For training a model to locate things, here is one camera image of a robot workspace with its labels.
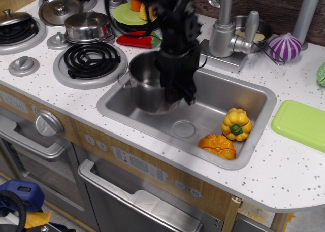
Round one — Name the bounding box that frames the yellow toy bell pepper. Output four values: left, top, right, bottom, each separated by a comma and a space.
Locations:
221, 108, 253, 141

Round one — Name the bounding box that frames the silver toy faucet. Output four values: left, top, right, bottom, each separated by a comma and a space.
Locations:
200, 0, 260, 74

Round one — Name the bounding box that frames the silver stove knob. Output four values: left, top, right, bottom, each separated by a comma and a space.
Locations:
8, 56, 40, 77
109, 0, 128, 9
47, 32, 71, 50

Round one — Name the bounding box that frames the steel pan behind faucet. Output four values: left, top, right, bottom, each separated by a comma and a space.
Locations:
231, 15, 285, 66

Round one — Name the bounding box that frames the silver stove knob back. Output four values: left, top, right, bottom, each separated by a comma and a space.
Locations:
109, 0, 128, 9

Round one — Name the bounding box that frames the stainless steel sink basin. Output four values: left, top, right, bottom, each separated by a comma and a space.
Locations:
97, 68, 277, 170

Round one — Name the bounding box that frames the silver oven dial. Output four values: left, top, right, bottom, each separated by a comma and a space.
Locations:
34, 110, 64, 137

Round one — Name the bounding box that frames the purple striped toy onion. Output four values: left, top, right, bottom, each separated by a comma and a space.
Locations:
269, 33, 302, 62

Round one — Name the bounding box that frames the toy oven door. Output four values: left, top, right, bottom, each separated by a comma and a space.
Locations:
1, 107, 99, 231

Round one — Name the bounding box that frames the steel pot with wire handles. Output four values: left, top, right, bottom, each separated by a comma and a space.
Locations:
124, 51, 180, 115

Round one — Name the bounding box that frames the steel lid on left burner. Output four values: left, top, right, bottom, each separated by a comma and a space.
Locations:
1, 9, 31, 26

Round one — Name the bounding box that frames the green plastic cutting board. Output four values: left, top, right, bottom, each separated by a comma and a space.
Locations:
271, 100, 324, 152

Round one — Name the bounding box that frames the yellow toy corn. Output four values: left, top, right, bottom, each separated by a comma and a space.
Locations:
139, 3, 157, 21

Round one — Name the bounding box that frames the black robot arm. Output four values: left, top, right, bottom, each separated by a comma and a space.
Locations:
139, 0, 201, 105

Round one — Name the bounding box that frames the black cable bottom left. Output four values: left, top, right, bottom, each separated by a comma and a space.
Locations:
0, 189, 27, 230

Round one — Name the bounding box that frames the red toy chili pepper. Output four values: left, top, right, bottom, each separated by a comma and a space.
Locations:
116, 31, 162, 49

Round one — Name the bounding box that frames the orange toy carrot piece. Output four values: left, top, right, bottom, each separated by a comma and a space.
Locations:
131, 0, 142, 11

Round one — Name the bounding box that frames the blue clamp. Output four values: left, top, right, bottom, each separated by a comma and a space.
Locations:
1, 179, 45, 212

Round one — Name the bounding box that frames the grey post right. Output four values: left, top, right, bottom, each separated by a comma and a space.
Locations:
292, 0, 319, 51

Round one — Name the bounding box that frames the silver stove knob middle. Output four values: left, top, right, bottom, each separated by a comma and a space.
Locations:
47, 32, 71, 50

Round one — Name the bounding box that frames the steel lid with knob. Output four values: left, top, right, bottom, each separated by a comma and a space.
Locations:
38, 0, 83, 27

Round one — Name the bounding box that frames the left black coil burner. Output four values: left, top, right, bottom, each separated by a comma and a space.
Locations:
1, 16, 47, 55

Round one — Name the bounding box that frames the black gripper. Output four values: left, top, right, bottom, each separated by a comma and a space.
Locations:
156, 48, 200, 106

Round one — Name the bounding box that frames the front black coil burner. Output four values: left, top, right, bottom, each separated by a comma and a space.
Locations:
53, 42, 127, 90

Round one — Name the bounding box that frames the green plastic plate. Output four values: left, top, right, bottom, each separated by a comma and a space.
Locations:
113, 2, 148, 26

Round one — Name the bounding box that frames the silver stove knob front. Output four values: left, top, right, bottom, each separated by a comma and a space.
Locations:
8, 56, 40, 77

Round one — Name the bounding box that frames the toy dishwasher door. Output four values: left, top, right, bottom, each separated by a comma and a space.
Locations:
75, 147, 223, 231

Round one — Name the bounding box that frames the upside-down steel pot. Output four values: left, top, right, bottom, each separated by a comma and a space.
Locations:
64, 12, 115, 44

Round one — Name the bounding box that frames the orange toy bell pepper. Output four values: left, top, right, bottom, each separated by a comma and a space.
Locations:
198, 134, 237, 160

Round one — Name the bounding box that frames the green toy vegetable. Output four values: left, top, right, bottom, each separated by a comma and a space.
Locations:
316, 63, 325, 87

